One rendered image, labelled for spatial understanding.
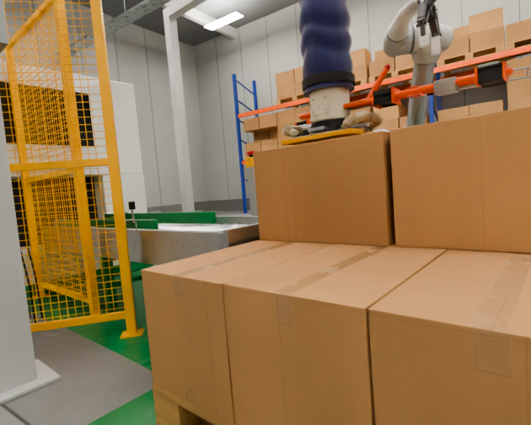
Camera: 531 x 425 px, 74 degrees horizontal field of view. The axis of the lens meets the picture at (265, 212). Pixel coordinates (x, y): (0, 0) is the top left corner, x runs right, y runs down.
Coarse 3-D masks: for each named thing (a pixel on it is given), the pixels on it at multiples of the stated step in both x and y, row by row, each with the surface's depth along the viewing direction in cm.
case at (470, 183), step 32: (416, 128) 115; (448, 128) 108; (480, 128) 103; (512, 128) 98; (416, 160) 116; (448, 160) 109; (480, 160) 104; (512, 160) 99; (416, 192) 117; (448, 192) 110; (480, 192) 105; (512, 192) 100; (416, 224) 118; (448, 224) 111; (480, 224) 106; (512, 224) 100
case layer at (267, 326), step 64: (192, 256) 134; (256, 256) 125; (320, 256) 116; (384, 256) 109; (448, 256) 102; (512, 256) 96; (192, 320) 103; (256, 320) 86; (320, 320) 74; (384, 320) 65; (448, 320) 58; (512, 320) 56; (192, 384) 106; (256, 384) 88; (320, 384) 76; (384, 384) 66; (448, 384) 59; (512, 384) 53
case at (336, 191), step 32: (256, 160) 159; (288, 160) 148; (320, 160) 138; (352, 160) 129; (384, 160) 122; (256, 192) 161; (288, 192) 149; (320, 192) 139; (352, 192) 131; (384, 192) 123; (288, 224) 151; (320, 224) 141; (352, 224) 132; (384, 224) 124
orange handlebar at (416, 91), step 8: (512, 72) 112; (456, 80) 120; (464, 80) 119; (472, 80) 118; (408, 88) 130; (416, 88) 129; (424, 88) 127; (432, 88) 125; (400, 96) 133; (408, 96) 132; (416, 96) 133; (344, 104) 147; (352, 104) 145; (360, 104) 143; (368, 104) 145
